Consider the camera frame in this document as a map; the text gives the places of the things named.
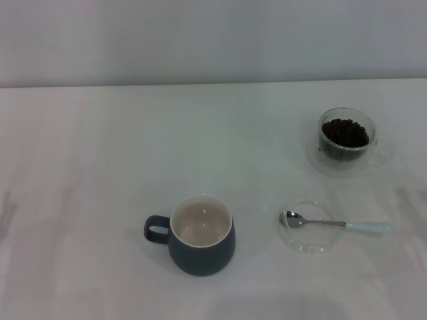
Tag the clear glass saucer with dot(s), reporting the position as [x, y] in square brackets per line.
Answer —
[315, 160]

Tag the clear glass cup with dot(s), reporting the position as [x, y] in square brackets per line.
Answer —
[347, 154]

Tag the coffee beans heap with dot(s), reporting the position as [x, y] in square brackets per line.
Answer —
[345, 133]

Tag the clear glass dish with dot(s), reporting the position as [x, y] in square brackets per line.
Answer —
[310, 240]

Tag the dark blue ceramic mug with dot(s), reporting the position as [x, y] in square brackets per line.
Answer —
[200, 261]

